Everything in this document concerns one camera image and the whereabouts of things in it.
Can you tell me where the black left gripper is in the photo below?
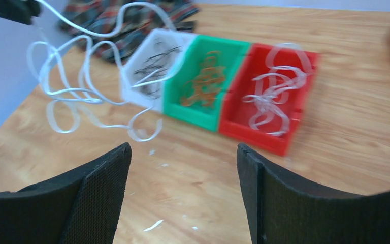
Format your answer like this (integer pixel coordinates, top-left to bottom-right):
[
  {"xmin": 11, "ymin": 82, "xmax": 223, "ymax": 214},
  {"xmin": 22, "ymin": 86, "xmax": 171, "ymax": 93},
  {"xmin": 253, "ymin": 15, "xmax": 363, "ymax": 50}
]
[{"xmin": 0, "ymin": 0, "xmax": 42, "ymax": 25}]

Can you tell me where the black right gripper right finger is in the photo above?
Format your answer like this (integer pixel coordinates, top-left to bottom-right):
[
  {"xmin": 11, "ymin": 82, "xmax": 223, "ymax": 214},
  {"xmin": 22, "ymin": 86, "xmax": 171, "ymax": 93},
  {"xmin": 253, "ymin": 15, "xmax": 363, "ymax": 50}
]
[{"xmin": 237, "ymin": 143, "xmax": 390, "ymax": 243}]

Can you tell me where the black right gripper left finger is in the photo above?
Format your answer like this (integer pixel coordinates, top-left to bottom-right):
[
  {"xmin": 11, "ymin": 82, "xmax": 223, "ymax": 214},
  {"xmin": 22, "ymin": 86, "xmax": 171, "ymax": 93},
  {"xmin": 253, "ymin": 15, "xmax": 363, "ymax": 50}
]
[{"xmin": 0, "ymin": 143, "xmax": 132, "ymax": 243}]

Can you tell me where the black cable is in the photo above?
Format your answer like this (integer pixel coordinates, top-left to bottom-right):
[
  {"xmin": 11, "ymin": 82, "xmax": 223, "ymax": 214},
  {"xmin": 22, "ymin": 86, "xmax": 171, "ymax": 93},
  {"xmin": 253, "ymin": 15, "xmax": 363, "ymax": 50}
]
[{"xmin": 134, "ymin": 42, "xmax": 182, "ymax": 100}]

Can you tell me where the plaid cloth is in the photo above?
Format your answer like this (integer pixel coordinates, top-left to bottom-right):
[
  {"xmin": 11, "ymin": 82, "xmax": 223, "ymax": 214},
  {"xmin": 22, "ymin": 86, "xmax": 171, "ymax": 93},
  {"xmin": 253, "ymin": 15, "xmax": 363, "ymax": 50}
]
[{"xmin": 62, "ymin": 0, "xmax": 200, "ymax": 63}]

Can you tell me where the red plastic bin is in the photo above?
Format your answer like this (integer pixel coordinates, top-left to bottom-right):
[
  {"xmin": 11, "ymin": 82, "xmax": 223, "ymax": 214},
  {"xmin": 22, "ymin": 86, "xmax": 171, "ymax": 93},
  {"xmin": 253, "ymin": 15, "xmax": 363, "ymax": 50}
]
[{"xmin": 218, "ymin": 43, "xmax": 320, "ymax": 156}]

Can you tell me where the white plastic bin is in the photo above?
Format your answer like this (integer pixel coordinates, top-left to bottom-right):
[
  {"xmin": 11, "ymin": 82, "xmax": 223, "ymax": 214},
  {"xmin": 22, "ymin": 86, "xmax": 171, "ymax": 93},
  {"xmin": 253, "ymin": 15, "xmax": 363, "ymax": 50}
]
[{"xmin": 120, "ymin": 28, "xmax": 198, "ymax": 113}]

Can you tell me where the green plastic bin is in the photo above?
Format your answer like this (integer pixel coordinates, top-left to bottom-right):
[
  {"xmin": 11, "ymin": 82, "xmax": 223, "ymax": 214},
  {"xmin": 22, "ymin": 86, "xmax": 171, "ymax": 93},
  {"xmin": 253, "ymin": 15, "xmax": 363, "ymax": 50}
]
[{"xmin": 163, "ymin": 35, "xmax": 251, "ymax": 132}]

